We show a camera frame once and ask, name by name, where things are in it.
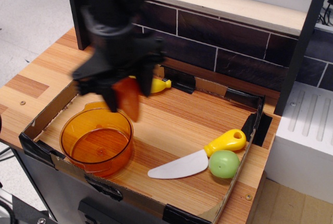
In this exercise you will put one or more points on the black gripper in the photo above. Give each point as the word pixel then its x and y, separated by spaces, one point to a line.
pixel 116 56

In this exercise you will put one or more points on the orange toy carrot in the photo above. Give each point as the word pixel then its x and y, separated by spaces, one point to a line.
pixel 129 99

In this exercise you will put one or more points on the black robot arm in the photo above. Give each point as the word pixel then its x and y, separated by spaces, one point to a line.
pixel 110 15

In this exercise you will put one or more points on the orange transparent plastic pot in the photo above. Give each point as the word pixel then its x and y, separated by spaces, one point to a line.
pixel 97 140

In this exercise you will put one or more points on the cardboard fence with black tape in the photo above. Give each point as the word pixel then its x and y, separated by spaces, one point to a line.
pixel 172 124

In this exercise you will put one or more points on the yellow toy banana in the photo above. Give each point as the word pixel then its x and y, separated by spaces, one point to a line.
pixel 157 85

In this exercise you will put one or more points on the green toy apple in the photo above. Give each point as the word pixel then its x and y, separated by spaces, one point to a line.
pixel 224 164

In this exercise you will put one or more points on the dark tiled backsplash shelf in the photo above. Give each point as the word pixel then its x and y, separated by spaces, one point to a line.
pixel 260 51

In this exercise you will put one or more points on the white grooved block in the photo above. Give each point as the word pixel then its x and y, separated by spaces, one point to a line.
pixel 301 154

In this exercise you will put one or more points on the toy knife yellow handle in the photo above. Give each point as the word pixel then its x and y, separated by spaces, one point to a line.
pixel 232 140

